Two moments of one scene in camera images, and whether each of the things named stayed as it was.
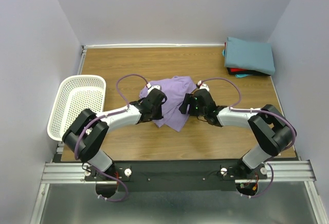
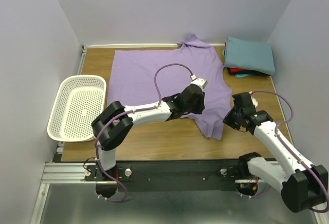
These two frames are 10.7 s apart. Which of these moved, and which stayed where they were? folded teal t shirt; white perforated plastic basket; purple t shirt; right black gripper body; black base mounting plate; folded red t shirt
Moved: purple t shirt; right black gripper body
Stayed: folded teal t shirt; white perforated plastic basket; folded red t shirt; black base mounting plate
